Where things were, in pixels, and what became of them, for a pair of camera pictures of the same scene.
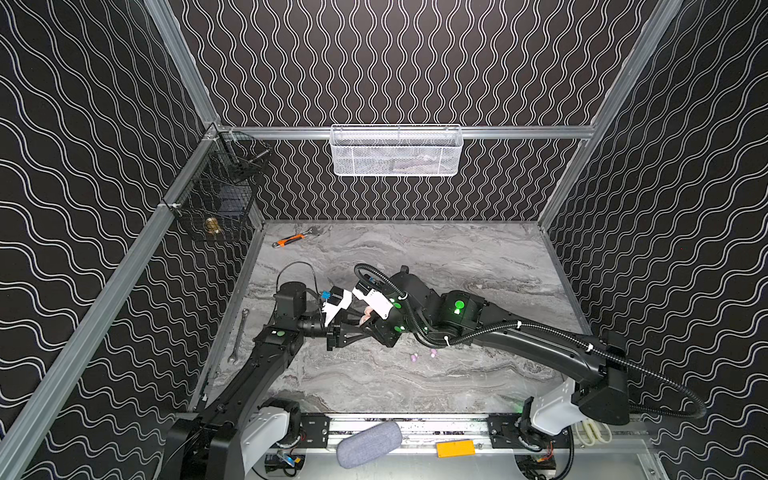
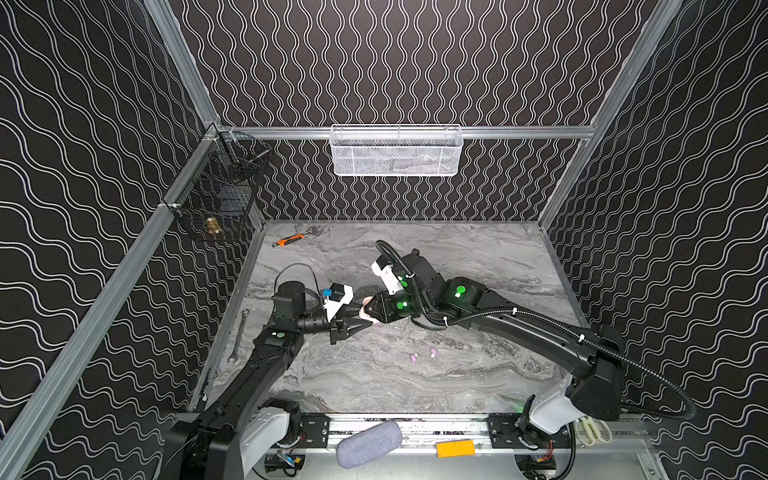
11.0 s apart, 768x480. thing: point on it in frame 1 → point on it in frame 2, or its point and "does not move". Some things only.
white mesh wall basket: (396, 150) does not move
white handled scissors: (589, 431) does not move
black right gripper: (389, 330) → (383, 306)
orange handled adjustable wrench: (296, 237) does not move
